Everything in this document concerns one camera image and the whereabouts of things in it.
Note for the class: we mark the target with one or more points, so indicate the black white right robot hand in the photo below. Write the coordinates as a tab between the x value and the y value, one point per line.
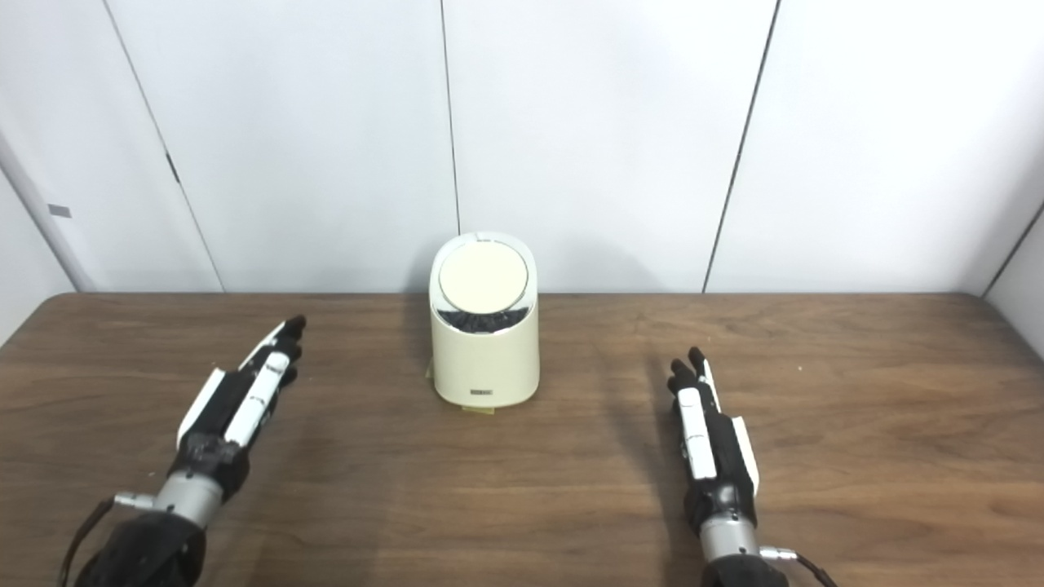
722	465

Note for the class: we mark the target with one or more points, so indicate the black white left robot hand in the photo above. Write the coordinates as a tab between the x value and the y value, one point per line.
220	416

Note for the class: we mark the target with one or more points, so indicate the cream-colored plastic bin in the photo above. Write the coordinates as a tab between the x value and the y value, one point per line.
485	363

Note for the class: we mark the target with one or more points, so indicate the black bin liner bag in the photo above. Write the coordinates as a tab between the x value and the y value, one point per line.
481	321

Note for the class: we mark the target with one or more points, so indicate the small grey wall tag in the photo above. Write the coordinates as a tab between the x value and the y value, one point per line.
59	210

